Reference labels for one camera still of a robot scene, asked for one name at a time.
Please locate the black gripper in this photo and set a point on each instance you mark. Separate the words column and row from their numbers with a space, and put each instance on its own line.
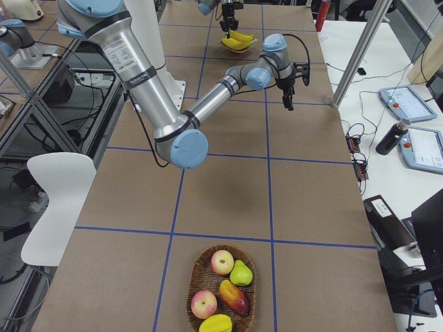
column 286, row 83

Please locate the second arm gripper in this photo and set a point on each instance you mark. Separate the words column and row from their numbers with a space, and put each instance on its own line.
column 228, row 13

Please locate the yellow plastic banana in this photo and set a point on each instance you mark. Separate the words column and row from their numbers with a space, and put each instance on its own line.
column 233, row 43

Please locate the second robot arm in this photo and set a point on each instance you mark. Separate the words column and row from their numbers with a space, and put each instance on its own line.
column 207, row 6

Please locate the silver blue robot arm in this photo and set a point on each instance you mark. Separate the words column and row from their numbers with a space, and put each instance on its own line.
column 178, row 138

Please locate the grey square plate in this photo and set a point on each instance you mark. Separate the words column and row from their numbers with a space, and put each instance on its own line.
column 242, row 50

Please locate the pink apple at basket back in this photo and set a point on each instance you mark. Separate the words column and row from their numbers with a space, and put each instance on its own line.
column 222, row 262

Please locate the pink apple at basket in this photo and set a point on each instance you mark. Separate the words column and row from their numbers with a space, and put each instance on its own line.
column 222, row 262
column 203, row 304

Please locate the brown wicker basket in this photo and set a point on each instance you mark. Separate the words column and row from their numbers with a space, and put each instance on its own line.
column 202, row 278

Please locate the pink apple at basket left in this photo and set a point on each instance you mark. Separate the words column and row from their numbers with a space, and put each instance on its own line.
column 203, row 304

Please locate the red fire extinguisher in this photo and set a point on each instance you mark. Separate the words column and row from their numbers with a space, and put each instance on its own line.
column 322, row 14

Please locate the black water bottle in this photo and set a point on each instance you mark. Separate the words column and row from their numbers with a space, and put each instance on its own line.
column 393, row 136

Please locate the blue teach pendant far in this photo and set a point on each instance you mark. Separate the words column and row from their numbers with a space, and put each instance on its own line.
column 404, row 102

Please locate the blue teach pendant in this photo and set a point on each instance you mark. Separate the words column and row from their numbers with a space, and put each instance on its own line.
column 421, row 149
column 404, row 102

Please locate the blue teach pendant near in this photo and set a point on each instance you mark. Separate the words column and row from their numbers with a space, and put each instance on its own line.
column 421, row 149

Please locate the black printer box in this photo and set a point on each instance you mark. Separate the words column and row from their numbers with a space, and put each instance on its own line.
column 390, row 234

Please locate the green pear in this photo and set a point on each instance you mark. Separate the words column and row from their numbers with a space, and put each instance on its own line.
column 241, row 274

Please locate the red apple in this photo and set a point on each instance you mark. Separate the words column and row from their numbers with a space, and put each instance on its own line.
column 234, row 298

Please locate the white chair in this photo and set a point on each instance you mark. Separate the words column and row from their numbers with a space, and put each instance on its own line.
column 66, row 178

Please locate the black monitor stand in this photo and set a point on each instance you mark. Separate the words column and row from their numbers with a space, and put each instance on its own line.
column 420, row 292

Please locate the yellow starfruit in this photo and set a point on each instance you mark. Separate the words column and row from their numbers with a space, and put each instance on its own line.
column 217, row 323

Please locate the aluminium frame post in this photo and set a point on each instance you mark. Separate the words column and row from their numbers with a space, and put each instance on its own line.
column 372, row 25

